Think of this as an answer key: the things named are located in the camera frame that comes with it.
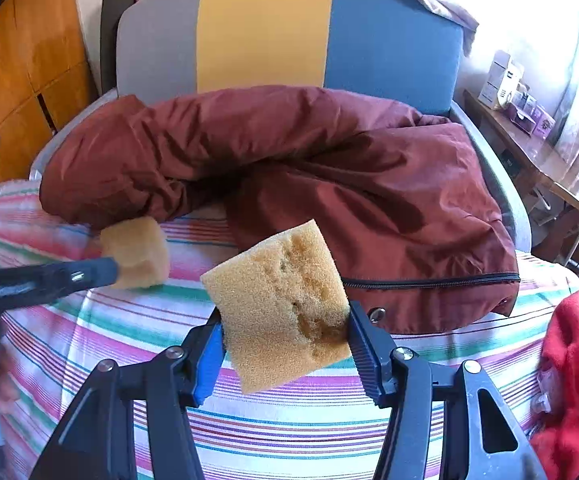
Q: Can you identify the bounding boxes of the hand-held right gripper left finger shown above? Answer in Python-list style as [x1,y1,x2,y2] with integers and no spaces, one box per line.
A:
[29,312,226,480]

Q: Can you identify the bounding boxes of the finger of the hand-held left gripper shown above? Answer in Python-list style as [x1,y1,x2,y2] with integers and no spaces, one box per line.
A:
[0,256,120,322]

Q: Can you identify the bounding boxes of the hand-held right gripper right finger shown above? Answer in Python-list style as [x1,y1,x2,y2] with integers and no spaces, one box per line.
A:
[349,302,545,480]

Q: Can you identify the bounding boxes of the large yellow sponge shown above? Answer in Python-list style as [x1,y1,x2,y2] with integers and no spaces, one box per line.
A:
[200,219,354,395]

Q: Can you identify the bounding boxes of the small yellow sponge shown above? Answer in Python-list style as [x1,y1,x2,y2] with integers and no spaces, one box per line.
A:
[100,217,170,291]

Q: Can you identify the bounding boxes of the striped bed sheet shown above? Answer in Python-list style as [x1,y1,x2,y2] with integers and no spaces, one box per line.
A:
[0,180,579,480]

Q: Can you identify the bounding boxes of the wooden wardrobe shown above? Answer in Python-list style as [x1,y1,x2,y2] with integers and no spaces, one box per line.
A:
[0,0,97,186]

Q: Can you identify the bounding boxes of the maroon jacket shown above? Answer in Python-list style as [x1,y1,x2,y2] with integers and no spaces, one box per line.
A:
[39,85,520,336]

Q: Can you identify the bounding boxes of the wooden desk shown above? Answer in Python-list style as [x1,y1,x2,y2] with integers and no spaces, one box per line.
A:
[462,89,579,281]

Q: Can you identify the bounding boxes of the purple box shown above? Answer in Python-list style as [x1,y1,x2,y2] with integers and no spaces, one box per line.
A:
[512,95,555,138]

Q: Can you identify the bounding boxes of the white boxes on desk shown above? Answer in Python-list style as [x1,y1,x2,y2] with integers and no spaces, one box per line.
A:
[478,50,525,111]

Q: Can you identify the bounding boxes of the grey yellow blue headboard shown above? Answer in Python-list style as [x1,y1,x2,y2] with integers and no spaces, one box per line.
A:
[115,0,465,116]

